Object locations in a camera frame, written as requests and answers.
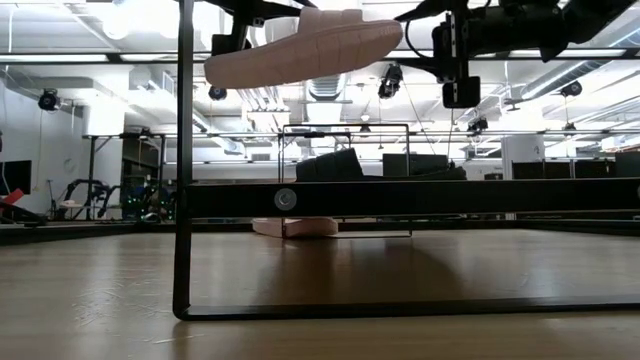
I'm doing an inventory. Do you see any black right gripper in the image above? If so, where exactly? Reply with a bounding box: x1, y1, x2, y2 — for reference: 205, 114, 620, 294
432, 9, 501, 109

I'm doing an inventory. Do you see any black background rig stand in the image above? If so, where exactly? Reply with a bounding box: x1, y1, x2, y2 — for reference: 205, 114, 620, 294
82, 132, 166, 221

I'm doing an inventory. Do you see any black office partition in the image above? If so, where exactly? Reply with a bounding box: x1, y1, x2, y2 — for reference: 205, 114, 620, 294
512, 158, 640, 180

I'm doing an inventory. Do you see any black monitor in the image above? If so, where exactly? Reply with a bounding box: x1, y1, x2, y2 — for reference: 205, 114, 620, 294
0, 159, 33, 196

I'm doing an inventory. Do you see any wooden shelf with black frame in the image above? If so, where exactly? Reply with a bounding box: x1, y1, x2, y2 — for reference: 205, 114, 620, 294
172, 0, 640, 322

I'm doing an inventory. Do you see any red item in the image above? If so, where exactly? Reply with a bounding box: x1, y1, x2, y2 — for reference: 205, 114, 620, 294
0, 188, 25, 207

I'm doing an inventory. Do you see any ceiling air duct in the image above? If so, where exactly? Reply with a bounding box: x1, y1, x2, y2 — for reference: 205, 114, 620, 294
307, 74, 354, 104

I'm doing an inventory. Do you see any black aluminium rig frame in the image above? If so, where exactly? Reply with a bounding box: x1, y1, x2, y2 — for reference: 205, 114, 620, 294
0, 47, 640, 246

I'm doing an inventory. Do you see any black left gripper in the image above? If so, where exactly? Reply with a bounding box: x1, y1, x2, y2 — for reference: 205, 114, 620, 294
204, 0, 316, 56

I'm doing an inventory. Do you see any pink slide sandal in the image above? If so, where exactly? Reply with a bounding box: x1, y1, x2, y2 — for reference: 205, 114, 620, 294
203, 7, 404, 90
252, 217, 340, 239

